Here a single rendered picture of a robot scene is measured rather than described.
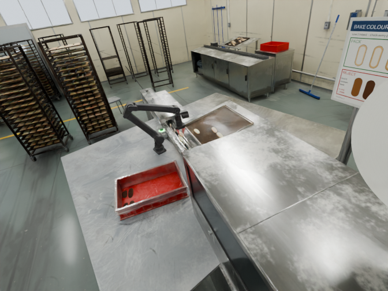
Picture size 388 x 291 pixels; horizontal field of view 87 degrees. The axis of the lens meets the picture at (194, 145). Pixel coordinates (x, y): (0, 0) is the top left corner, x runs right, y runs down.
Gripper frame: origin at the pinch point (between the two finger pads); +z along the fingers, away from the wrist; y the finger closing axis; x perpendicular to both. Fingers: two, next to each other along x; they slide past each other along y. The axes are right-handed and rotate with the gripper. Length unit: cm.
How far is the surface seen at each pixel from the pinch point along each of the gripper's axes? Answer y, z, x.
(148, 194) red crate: -45, 10, -49
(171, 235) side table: -40, 11, -87
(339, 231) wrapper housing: 2, -38, -143
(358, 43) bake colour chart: 82, -68, -85
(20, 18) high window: -231, -137, 701
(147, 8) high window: 153, -112, 699
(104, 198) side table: -75, 11, -35
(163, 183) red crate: -33, 10, -44
